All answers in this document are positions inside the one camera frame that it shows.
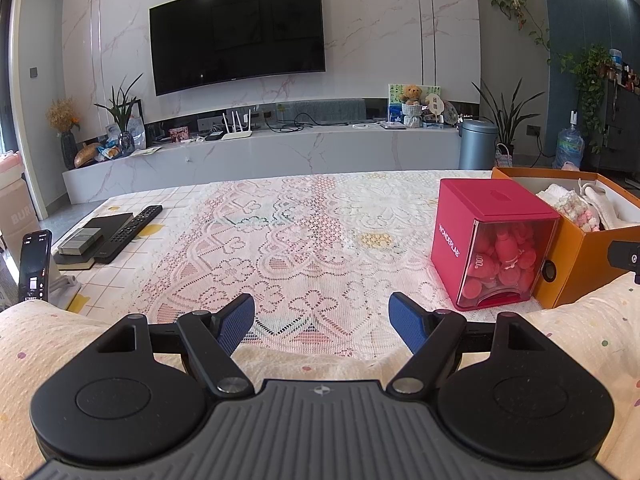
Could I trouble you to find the vase with dried flowers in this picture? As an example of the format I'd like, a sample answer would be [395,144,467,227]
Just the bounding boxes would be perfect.
[45,97,81,171]

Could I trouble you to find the white knit cloth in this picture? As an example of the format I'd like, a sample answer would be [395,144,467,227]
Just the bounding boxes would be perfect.
[537,183,576,209]

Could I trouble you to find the black remote control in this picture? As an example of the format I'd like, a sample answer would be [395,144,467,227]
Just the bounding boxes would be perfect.
[92,204,164,264]

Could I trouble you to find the white router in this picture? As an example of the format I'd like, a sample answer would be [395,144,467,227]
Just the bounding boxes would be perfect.
[219,108,253,141]

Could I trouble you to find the pothos plant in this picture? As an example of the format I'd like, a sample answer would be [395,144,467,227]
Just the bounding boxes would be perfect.
[559,43,619,131]

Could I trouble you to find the dark cabinet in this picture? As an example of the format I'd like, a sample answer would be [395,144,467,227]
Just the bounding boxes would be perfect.
[594,77,640,176]

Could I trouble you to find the cream cloth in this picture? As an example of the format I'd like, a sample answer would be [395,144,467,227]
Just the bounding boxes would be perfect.
[579,178,634,231]

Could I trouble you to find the orange cardboard box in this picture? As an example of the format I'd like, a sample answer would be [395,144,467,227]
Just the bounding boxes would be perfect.
[490,166,640,310]

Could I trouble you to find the crumpled plastic bag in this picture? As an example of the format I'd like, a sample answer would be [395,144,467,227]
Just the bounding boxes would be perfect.
[127,114,147,150]

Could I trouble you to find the brown wooden ornament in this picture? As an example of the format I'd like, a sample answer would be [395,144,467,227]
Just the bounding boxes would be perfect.
[73,142,104,169]

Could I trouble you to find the green picture board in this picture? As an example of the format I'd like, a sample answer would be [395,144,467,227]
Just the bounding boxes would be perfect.
[387,82,442,124]

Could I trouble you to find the red box with clear front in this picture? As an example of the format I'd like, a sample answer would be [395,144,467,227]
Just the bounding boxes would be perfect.
[430,178,561,311]

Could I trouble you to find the black book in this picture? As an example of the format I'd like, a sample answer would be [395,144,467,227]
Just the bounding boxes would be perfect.
[52,212,135,271]

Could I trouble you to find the white phone stand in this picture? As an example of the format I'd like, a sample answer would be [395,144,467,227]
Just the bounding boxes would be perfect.
[47,269,84,306]

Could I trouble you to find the teddy bear bouquet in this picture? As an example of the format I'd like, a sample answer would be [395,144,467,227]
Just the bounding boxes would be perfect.
[399,83,425,129]

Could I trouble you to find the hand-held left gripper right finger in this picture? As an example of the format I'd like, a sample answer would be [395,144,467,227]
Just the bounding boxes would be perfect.
[387,291,549,396]

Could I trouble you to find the black power cable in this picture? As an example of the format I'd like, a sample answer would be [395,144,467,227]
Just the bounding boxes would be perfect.
[529,134,556,169]

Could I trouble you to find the potted snake plant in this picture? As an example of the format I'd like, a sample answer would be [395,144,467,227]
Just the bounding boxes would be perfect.
[471,77,546,161]

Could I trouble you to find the wall television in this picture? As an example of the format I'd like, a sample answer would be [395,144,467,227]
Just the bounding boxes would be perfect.
[148,0,327,97]

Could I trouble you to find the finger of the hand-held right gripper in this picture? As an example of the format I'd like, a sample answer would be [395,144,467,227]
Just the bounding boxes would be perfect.
[606,239,640,272]

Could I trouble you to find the small silver box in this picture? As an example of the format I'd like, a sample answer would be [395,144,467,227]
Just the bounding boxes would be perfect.
[57,227,104,255]

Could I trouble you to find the black phone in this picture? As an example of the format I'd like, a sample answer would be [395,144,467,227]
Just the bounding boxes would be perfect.
[18,229,54,304]

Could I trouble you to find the brown cardboard carton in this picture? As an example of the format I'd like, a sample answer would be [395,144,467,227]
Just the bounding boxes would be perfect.
[0,152,41,246]

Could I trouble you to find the lace tablecloth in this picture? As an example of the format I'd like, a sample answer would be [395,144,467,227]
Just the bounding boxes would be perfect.
[60,169,551,363]

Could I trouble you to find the blue-grey trash can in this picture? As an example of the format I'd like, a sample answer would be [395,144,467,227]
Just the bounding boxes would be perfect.
[458,118,499,171]

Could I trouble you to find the black cables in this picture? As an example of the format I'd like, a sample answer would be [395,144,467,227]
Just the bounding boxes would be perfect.
[277,109,351,134]

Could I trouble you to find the blue water jug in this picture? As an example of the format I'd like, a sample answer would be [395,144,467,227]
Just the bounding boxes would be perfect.
[553,109,585,170]

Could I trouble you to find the pile of red small bottles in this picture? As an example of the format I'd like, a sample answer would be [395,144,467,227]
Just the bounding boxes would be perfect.
[462,222,549,306]

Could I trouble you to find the pink white fluffy cloth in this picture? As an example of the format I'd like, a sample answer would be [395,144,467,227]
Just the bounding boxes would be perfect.
[562,194,601,234]

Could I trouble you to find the white marble TV console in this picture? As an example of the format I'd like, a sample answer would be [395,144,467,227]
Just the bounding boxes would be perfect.
[62,122,464,206]

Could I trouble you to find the hanging vine plant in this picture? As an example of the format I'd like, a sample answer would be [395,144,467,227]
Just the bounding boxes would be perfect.
[487,0,554,64]

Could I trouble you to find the round paper fan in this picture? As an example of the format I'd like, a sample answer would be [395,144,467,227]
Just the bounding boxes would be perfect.
[424,90,445,124]

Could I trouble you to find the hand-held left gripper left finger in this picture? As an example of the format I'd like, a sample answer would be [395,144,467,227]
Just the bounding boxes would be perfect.
[92,293,256,399]

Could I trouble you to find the green plant in glass vase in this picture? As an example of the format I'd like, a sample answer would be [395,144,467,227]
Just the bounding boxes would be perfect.
[93,73,146,156]

